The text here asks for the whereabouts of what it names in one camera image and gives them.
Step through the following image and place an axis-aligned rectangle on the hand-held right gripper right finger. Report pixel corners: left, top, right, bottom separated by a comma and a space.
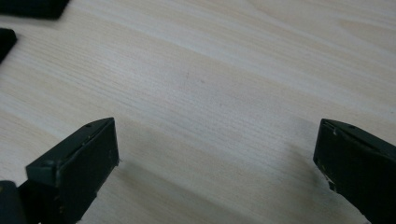
312, 118, 396, 224

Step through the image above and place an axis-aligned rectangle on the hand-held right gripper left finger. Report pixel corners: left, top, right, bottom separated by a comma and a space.
25, 117, 120, 224

